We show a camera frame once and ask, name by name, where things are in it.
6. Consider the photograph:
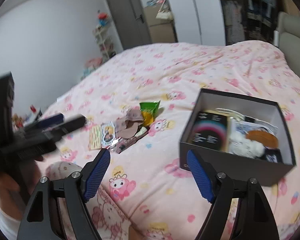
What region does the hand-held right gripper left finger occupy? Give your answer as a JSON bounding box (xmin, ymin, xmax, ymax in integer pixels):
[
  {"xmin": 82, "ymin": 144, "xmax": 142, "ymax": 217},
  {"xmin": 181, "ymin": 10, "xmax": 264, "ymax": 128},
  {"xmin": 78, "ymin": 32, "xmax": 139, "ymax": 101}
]
[{"xmin": 16, "ymin": 148, "xmax": 111, "ymax": 240}]

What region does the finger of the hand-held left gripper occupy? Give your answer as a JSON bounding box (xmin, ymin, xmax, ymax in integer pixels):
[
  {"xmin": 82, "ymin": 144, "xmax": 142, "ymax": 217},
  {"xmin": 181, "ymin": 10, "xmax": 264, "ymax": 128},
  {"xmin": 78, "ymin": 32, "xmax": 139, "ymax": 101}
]
[
  {"xmin": 29, "ymin": 114, "xmax": 87, "ymax": 142},
  {"xmin": 24, "ymin": 112, "xmax": 65, "ymax": 132}
]

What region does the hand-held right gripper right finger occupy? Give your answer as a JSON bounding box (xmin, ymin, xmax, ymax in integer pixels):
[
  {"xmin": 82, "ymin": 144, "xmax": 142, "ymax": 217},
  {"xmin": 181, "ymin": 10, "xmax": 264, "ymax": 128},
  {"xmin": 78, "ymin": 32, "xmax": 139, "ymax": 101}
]
[{"xmin": 186, "ymin": 149, "xmax": 280, "ymax": 240}]

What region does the black cardboard box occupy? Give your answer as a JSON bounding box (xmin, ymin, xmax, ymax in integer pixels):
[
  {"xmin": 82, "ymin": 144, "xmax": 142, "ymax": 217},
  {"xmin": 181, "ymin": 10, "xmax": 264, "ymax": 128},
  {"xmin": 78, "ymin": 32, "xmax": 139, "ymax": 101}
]
[{"xmin": 179, "ymin": 88, "xmax": 297, "ymax": 187}]

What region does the brown cloth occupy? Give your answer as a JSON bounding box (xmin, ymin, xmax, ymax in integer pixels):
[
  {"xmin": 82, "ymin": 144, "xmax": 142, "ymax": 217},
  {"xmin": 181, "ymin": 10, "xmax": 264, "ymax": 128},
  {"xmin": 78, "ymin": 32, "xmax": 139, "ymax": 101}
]
[{"xmin": 115, "ymin": 107, "xmax": 144, "ymax": 139}]

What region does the green corn snack packet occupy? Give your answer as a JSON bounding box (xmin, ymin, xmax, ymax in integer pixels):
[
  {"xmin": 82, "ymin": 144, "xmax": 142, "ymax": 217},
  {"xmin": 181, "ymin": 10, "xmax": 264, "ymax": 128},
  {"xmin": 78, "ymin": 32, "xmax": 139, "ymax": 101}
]
[{"xmin": 139, "ymin": 100, "xmax": 164, "ymax": 127}]

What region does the person's left hand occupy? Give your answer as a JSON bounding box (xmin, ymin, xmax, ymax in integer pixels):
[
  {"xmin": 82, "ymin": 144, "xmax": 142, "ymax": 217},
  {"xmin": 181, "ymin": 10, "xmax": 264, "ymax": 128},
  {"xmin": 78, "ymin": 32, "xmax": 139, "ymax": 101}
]
[{"xmin": 0, "ymin": 156, "xmax": 44, "ymax": 207}]

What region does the yellow card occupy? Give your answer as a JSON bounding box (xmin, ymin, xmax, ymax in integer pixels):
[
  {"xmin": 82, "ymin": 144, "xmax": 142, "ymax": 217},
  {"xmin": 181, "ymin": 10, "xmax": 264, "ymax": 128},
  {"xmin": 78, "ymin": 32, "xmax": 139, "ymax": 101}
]
[{"xmin": 88, "ymin": 124, "xmax": 102, "ymax": 151}]

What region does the clear plastic package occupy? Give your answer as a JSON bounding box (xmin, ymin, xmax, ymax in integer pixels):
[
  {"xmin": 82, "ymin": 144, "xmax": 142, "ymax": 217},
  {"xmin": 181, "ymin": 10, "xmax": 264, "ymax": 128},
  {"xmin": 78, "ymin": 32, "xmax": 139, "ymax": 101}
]
[{"xmin": 100, "ymin": 121, "xmax": 117, "ymax": 147}]

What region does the person's pyjama leg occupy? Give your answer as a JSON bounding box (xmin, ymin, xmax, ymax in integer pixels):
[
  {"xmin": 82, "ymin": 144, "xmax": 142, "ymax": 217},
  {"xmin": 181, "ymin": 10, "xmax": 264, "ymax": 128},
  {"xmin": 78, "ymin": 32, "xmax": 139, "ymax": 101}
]
[{"xmin": 45, "ymin": 161, "xmax": 140, "ymax": 240}]

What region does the white plush toy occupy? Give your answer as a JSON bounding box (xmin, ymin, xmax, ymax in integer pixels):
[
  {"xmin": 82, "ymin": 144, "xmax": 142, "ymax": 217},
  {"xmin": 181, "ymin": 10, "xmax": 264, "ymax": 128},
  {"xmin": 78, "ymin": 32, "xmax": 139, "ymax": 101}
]
[{"xmin": 229, "ymin": 131, "xmax": 265, "ymax": 158}]

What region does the pink toy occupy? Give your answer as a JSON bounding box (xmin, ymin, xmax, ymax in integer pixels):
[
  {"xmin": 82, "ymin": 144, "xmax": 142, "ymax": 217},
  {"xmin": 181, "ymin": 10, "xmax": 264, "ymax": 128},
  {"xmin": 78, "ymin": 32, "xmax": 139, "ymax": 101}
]
[{"xmin": 82, "ymin": 57, "xmax": 103, "ymax": 79}]

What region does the cream hair clip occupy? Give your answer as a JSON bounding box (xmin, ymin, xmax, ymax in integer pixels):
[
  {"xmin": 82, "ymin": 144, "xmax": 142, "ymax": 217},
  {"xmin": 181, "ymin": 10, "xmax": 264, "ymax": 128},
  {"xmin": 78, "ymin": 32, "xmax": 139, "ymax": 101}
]
[{"xmin": 215, "ymin": 108, "xmax": 245, "ymax": 120}]

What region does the white and blue printed paper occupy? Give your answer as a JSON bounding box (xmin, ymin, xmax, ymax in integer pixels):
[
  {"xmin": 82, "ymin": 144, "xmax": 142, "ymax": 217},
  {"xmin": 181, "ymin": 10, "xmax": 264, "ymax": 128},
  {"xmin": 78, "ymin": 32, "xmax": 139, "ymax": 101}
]
[{"xmin": 234, "ymin": 119, "xmax": 279, "ymax": 135}]

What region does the white shelf rack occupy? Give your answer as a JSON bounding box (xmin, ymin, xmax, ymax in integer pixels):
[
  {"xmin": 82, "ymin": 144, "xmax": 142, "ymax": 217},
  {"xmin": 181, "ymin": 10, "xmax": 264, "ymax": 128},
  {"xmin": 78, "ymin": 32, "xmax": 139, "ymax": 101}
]
[{"xmin": 92, "ymin": 21, "xmax": 117, "ymax": 63}]

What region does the pink printed blanket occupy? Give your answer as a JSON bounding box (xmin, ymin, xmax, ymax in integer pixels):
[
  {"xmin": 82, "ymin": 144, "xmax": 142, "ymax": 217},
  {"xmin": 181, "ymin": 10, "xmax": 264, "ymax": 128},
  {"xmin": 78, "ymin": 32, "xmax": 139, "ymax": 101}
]
[{"xmin": 39, "ymin": 40, "xmax": 300, "ymax": 240}]

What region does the red and blue toy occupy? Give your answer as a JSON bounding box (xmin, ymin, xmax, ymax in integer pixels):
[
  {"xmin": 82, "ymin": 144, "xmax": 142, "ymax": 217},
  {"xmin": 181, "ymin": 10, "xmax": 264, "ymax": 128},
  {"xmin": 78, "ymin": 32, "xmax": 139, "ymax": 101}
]
[{"xmin": 97, "ymin": 10, "xmax": 112, "ymax": 27}]

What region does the grey door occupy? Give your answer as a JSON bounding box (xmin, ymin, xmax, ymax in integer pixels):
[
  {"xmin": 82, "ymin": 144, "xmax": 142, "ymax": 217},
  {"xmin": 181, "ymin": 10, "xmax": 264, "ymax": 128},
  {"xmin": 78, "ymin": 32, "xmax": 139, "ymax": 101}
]
[{"xmin": 104, "ymin": 0, "xmax": 153, "ymax": 50}]

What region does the beige cabinet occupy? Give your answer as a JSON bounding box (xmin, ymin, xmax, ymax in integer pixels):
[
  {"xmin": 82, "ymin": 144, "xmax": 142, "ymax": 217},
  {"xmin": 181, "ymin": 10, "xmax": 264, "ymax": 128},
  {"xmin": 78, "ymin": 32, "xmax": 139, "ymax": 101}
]
[{"xmin": 143, "ymin": 4, "xmax": 178, "ymax": 44}]

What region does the clutter of colourful toys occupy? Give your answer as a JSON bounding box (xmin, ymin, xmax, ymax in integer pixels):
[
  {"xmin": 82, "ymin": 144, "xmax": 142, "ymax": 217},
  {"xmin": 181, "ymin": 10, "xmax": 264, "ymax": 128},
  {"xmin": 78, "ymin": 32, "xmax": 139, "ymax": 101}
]
[{"xmin": 146, "ymin": 0, "xmax": 174, "ymax": 19}]

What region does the white wardrobe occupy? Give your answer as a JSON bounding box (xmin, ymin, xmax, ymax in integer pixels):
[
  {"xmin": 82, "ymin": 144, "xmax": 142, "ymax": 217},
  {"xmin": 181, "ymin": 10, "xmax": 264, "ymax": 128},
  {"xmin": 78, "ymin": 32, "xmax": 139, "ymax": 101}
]
[{"xmin": 165, "ymin": 0, "xmax": 227, "ymax": 47}]

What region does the padded headboard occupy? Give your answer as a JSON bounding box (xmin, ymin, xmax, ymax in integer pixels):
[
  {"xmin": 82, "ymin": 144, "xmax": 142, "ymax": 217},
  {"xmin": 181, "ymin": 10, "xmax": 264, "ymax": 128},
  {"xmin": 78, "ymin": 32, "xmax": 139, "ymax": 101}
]
[{"xmin": 274, "ymin": 11, "xmax": 300, "ymax": 90}]

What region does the dark printed curtain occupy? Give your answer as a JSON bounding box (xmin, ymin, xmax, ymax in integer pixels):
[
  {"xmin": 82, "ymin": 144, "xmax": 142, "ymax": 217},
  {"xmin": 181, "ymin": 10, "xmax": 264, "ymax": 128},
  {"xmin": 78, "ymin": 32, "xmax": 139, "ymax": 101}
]
[{"xmin": 215, "ymin": 0, "xmax": 290, "ymax": 48}]

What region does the black booklet with rainbow ring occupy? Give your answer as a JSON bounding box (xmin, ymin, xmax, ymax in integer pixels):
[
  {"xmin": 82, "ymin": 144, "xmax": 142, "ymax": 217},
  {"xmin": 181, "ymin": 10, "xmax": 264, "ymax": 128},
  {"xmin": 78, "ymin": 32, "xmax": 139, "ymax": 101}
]
[{"xmin": 187, "ymin": 110, "xmax": 232, "ymax": 153}]

